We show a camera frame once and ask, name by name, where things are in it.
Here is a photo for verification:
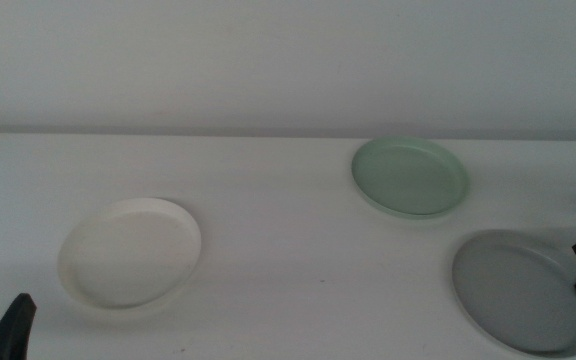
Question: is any grey shallow bowl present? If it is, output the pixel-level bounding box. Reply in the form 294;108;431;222
451;229;576;358

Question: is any white shallow bowl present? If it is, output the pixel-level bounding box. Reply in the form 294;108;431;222
57;197;203;311

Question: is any pale green shallow bowl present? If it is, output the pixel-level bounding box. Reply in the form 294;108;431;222
350;136;470;220

